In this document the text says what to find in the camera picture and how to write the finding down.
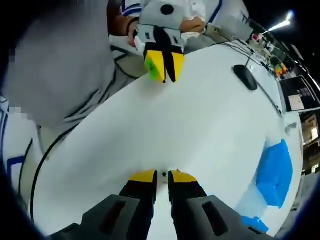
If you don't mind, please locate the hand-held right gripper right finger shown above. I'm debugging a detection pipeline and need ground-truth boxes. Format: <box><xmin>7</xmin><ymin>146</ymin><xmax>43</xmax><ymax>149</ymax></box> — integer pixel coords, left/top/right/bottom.
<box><xmin>168</xmin><ymin>169</ymin><xmax>270</xmax><ymax>240</ymax></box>

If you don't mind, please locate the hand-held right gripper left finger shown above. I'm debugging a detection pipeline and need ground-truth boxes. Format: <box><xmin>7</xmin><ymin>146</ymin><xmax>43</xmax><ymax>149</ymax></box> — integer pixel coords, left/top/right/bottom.
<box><xmin>49</xmin><ymin>168</ymin><xmax>158</xmax><ymax>240</ymax></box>

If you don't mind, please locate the blue plastic bin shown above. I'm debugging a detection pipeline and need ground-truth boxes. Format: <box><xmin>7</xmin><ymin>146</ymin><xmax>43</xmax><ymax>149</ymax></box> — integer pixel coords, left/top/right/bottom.
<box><xmin>255</xmin><ymin>138</ymin><xmax>294</xmax><ymax>209</ymax></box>
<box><xmin>241</xmin><ymin>215</ymin><xmax>270</xmax><ymax>232</ymax></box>

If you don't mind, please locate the person's left hand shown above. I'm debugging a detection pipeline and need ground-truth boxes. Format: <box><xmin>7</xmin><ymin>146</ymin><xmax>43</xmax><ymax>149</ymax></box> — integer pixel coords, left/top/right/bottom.
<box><xmin>107</xmin><ymin>9</ymin><xmax>207</xmax><ymax>48</ymax></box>

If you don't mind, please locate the black computer mouse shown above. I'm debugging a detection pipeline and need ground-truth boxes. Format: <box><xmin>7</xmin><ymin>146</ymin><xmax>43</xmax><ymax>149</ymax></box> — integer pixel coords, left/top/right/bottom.
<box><xmin>232</xmin><ymin>64</ymin><xmax>258</xmax><ymax>91</ymax></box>

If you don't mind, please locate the operator in white shirt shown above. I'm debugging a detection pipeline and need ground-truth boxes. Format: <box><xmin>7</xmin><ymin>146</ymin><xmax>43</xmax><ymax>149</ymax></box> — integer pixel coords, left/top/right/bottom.
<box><xmin>4</xmin><ymin>14</ymin><xmax>141</xmax><ymax>131</ymax></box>

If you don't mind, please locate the colourful toy figure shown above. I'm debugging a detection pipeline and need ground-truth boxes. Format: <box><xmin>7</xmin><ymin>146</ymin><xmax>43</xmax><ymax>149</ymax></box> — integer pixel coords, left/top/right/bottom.
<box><xmin>274</xmin><ymin>62</ymin><xmax>288</xmax><ymax>76</ymax></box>

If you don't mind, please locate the ceiling light strip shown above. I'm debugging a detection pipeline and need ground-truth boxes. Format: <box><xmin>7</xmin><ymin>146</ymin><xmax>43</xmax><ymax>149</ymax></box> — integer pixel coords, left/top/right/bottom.
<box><xmin>267</xmin><ymin>11</ymin><xmax>293</xmax><ymax>33</ymax></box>

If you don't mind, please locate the silver laptop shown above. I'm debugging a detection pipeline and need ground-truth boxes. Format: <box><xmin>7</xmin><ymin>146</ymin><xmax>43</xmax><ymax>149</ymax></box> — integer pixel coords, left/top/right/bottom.
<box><xmin>276</xmin><ymin>74</ymin><xmax>320</xmax><ymax>113</ymax></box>

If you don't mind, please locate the white panel with blue lines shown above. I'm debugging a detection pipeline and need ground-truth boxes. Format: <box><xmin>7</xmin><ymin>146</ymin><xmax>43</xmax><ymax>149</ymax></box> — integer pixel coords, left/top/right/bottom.
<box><xmin>0</xmin><ymin>96</ymin><xmax>42</xmax><ymax>208</ymax></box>

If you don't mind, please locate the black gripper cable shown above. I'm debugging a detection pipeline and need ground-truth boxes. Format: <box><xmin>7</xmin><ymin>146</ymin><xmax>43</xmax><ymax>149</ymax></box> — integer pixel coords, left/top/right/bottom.
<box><xmin>29</xmin><ymin>124</ymin><xmax>83</xmax><ymax>223</ymax></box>

